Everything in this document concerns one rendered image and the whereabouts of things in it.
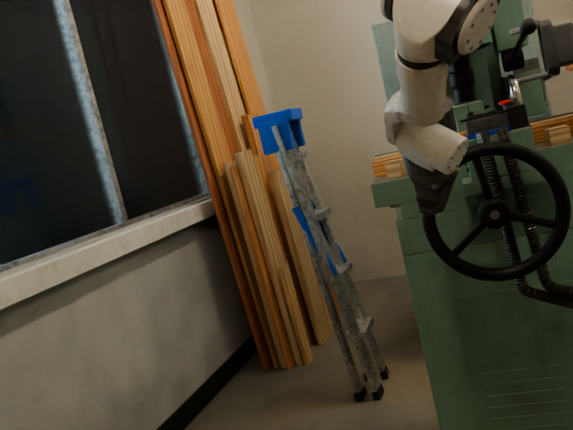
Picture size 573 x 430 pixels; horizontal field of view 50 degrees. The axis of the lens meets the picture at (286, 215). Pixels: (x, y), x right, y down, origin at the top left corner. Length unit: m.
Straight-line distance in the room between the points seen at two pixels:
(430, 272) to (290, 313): 1.49
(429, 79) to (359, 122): 3.19
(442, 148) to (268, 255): 1.95
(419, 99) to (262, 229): 2.01
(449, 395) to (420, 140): 0.82
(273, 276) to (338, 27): 1.84
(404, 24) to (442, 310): 0.89
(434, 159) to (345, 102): 3.08
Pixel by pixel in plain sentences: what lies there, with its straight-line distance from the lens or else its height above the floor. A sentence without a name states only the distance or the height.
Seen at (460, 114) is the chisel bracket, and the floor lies 1.01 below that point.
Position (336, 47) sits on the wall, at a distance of 4.07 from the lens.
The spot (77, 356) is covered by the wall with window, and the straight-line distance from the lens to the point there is 2.19.
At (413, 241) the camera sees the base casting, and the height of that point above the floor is 0.74.
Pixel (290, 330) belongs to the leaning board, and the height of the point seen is 0.18.
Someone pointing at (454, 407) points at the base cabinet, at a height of 0.31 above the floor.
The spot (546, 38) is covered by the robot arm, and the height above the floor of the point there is 1.13.
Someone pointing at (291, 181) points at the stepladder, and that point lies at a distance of 2.33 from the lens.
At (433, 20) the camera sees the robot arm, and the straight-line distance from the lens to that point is 0.80.
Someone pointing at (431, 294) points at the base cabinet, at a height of 0.61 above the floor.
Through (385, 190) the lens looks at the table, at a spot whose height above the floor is 0.88.
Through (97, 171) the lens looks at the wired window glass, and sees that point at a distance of 2.52.
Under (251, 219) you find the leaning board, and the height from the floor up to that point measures 0.73.
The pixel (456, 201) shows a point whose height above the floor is 0.82.
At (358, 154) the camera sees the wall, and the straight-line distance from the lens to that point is 4.05.
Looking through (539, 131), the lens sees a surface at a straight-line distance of 1.65.
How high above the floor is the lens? 1.05
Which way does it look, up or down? 7 degrees down
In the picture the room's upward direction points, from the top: 13 degrees counter-clockwise
